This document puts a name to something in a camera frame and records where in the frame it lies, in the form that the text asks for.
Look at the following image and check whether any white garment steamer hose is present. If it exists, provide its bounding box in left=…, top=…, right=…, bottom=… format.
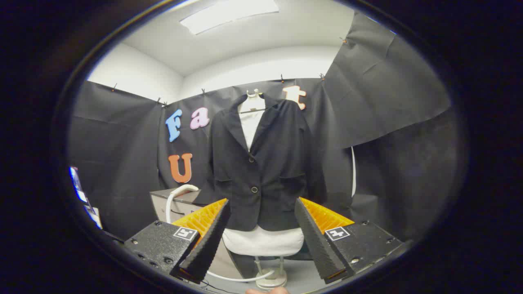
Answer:
left=165, top=184, right=275, bottom=283

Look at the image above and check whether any white plastic hanger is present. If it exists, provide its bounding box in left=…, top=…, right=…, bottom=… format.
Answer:
left=244, top=89, right=267, bottom=114

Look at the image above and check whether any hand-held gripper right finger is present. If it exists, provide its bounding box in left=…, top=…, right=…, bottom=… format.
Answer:
left=294, top=197, right=413, bottom=285

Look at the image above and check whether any thin white cable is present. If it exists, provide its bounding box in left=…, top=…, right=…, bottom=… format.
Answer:
left=350, top=146, right=357, bottom=198

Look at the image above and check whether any white steamer stand base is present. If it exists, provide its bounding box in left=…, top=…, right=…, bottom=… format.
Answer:
left=254, top=256, right=288, bottom=291

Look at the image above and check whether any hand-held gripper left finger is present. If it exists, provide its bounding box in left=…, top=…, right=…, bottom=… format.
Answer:
left=123, top=198, right=231, bottom=285

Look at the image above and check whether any black backdrop cloth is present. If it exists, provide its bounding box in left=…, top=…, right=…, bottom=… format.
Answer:
left=67, top=11, right=468, bottom=245

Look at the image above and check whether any black suit jacket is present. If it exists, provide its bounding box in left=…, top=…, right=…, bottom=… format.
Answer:
left=208, top=93, right=327, bottom=232

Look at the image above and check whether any long ceiling light panel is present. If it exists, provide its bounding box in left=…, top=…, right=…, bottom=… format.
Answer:
left=180, top=0, right=280, bottom=36

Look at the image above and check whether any grey cabinet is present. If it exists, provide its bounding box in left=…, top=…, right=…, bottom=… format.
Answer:
left=150, top=188, right=246, bottom=280

